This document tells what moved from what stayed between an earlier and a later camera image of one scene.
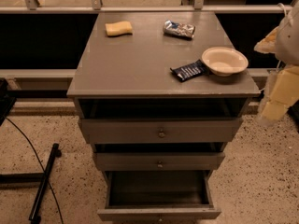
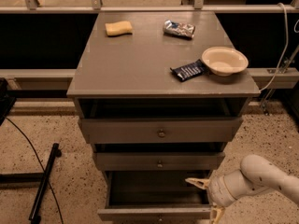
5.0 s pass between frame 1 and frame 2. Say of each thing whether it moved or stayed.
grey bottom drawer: stayed
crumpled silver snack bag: stayed
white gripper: moved
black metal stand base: stayed
